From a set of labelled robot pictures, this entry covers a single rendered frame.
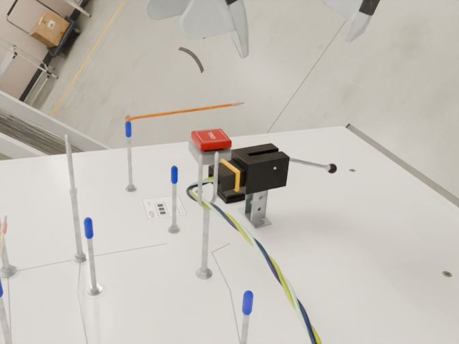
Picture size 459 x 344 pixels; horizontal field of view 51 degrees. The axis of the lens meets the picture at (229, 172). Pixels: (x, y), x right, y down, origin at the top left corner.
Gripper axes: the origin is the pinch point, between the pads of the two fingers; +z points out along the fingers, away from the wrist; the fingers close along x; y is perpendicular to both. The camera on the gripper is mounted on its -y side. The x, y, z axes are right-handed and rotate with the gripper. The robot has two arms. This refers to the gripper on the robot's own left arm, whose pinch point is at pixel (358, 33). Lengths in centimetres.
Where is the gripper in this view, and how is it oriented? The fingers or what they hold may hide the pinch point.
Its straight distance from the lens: 58.4
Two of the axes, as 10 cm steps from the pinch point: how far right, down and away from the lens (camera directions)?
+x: -3.5, 6.2, -7.0
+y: -9.1, -4.0, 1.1
